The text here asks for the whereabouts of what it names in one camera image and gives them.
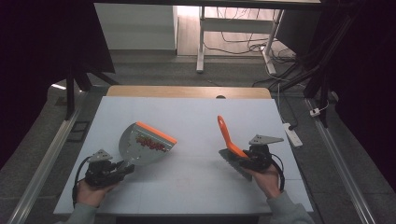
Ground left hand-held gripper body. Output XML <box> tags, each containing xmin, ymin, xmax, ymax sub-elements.
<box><xmin>83</xmin><ymin>148</ymin><xmax>125</xmax><ymax>188</ymax></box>

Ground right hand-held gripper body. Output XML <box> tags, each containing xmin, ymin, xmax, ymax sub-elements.
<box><xmin>244</xmin><ymin>133</ymin><xmax>285</xmax><ymax>173</ymax></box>

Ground grey dustpan with orange edge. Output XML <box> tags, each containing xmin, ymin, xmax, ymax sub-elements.
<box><xmin>118</xmin><ymin>120</ymin><xmax>178</xmax><ymax>171</ymax></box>

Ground orange-handled grey brush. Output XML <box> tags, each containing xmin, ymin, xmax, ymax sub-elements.
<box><xmin>217</xmin><ymin>115</ymin><xmax>254</xmax><ymax>182</ymax></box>

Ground person's left hand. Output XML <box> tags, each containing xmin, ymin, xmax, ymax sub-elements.
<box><xmin>76</xmin><ymin>178</ymin><xmax>120</xmax><ymax>208</ymax></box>

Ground white power strip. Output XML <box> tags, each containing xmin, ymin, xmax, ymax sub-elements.
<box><xmin>281</xmin><ymin>121</ymin><xmax>304</xmax><ymax>148</ymax></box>

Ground black metal stand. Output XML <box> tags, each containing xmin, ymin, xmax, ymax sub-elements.
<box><xmin>64</xmin><ymin>61</ymin><xmax>121</xmax><ymax>121</ymax></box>
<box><xmin>270</xmin><ymin>12</ymin><xmax>358</xmax><ymax>129</ymax></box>

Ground wooden table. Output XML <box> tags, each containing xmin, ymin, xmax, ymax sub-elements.
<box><xmin>106</xmin><ymin>85</ymin><xmax>273</xmax><ymax>100</ymax></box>

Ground dark curtain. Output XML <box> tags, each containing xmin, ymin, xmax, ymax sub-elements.
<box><xmin>0</xmin><ymin>0</ymin><xmax>116</xmax><ymax>171</ymax></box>
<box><xmin>320</xmin><ymin>0</ymin><xmax>396</xmax><ymax>191</ymax></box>

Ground white cabinet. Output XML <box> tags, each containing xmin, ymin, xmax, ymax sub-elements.
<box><xmin>93</xmin><ymin>3</ymin><xmax>178</xmax><ymax>51</ymax></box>

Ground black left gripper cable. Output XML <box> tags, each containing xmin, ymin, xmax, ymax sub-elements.
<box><xmin>71</xmin><ymin>156</ymin><xmax>92</xmax><ymax>209</ymax></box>

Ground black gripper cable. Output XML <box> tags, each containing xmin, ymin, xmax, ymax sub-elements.
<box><xmin>71</xmin><ymin>156</ymin><xmax>92</xmax><ymax>209</ymax></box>
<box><xmin>269</xmin><ymin>152</ymin><xmax>287</xmax><ymax>192</ymax></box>

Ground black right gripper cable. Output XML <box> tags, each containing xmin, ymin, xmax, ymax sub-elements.
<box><xmin>269</xmin><ymin>152</ymin><xmax>287</xmax><ymax>192</ymax></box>

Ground black rectangular floor bracket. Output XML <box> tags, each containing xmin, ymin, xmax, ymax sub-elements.
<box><xmin>66</xmin><ymin>120</ymin><xmax>92</xmax><ymax>144</ymax></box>

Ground aluminium rail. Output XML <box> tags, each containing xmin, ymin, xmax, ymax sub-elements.
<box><xmin>304</xmin><ymin>97</ymin><xmax>376</xmax><ymax>224</ymax></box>
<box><xmin>7</xmin><ymin>90</ymin><xmax>90</xmax><ymax>224</ymax></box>

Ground black floor cables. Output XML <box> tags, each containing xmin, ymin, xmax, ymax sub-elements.
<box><xmin>204</xmin><ymin>7</ymin><xmax>300</xmax><ymax>90</ymax></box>

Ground white desk frame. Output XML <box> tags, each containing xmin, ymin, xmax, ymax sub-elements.
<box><xmin>195</xmin><ymin>6</ymin><xmax>285</xmax><ymax>76</ymax></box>

